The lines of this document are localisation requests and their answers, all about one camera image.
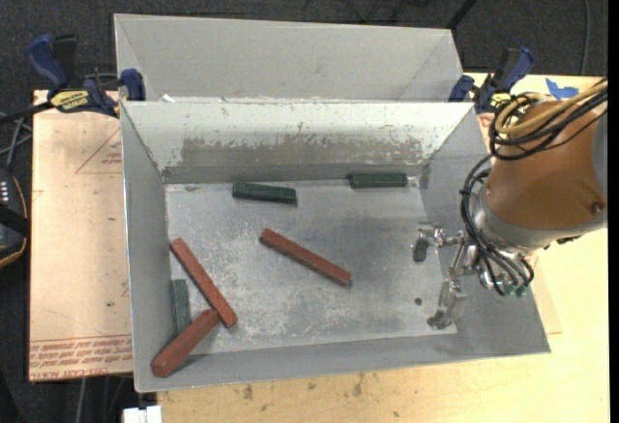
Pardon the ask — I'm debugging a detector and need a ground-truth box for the red-brown flat block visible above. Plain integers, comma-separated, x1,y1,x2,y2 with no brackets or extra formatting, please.
258,227,353,287
150,308,221,379
168,236,240,330

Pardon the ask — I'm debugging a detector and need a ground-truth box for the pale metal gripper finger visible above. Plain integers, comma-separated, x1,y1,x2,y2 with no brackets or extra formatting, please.
411,224,466,263
426,267,469,331

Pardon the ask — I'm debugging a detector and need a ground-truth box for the grey metal bin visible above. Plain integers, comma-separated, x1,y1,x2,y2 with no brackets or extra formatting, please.
113,13,552,394

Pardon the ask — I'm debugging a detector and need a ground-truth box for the dark green flat block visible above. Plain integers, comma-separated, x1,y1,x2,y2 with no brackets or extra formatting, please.
170,278,192,338
347,172,409,191
231,181,298,206

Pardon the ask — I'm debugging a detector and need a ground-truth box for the brown cardboard board, red print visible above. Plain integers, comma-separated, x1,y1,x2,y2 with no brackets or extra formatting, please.
28,89,134,383

